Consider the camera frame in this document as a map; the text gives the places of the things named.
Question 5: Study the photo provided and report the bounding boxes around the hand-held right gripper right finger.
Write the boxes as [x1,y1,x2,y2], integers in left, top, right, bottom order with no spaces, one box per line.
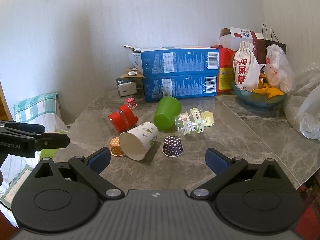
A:
[190,148,286,202]

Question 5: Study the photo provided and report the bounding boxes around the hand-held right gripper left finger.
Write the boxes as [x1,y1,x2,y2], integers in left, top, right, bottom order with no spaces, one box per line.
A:
[32,147,125,202]

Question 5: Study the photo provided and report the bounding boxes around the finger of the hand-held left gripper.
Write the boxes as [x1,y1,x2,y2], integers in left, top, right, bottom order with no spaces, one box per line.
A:
[0,121,46,134]
[33,133,71,151]

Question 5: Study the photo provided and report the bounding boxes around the white paper cup green print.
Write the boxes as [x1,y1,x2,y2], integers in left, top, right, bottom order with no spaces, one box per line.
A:
[119,122,159,161]

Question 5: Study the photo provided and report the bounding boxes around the orange polka dot cupcake cup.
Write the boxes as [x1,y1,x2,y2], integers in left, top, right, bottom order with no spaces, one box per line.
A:
[110,137,126,157]

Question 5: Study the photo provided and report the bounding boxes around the yellow polka dot cupcake cup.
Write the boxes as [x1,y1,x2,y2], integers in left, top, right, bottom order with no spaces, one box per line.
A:
[201,110,216,127]

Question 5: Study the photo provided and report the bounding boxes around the purple polka dot cupcake cup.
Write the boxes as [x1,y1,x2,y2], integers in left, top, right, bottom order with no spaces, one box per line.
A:
[162,135,184,157]

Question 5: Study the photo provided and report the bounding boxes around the clear plastic cup ribbon print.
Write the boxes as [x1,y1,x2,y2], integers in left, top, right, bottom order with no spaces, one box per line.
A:
[174,107,206,135]

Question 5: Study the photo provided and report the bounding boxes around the green plastic cup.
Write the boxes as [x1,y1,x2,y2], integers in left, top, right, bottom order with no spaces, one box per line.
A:
[153,96,182,131]

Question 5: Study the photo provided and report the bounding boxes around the green paper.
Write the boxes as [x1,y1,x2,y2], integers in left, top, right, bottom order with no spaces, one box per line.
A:
[41,131,68,157]

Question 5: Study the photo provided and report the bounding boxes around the plaid cloth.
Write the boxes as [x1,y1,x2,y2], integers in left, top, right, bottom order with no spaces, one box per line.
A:
[13,93,62,123]

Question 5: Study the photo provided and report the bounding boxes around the green bordered card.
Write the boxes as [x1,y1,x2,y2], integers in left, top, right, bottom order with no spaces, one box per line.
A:
[0,164,34,207]

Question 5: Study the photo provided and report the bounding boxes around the blue glass bowl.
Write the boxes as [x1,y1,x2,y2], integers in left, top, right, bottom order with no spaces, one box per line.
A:
[231,81,288,108]

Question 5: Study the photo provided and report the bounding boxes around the blue carton box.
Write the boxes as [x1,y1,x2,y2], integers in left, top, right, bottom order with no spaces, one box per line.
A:
[142,73,218,103]
[123,44,221,77]

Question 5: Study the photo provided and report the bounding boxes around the yellow snack packets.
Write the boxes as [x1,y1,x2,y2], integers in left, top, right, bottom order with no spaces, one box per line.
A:
[252,70,287,98]

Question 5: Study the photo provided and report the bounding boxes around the clear plastic bag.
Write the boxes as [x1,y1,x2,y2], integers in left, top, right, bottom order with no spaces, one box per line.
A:
[284,63,320,141]

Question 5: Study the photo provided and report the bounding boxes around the white plastic bag red print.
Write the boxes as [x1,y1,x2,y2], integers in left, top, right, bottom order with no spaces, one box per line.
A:
[265,44,294,93]

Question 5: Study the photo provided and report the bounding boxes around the dark maroon box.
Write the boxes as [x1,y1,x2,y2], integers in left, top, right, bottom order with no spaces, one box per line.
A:
[252,32,267,65]

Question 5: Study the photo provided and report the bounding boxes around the white cardboard box red print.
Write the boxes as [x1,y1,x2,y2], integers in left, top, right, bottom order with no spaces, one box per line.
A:
[219,27,257,51]

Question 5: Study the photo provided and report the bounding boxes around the black paper bag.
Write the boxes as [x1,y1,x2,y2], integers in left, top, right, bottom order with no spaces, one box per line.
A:
[261,23,287,55]

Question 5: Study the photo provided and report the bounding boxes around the white cloth drawstring bag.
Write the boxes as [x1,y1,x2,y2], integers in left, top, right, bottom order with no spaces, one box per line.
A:
[233,41,261,91]

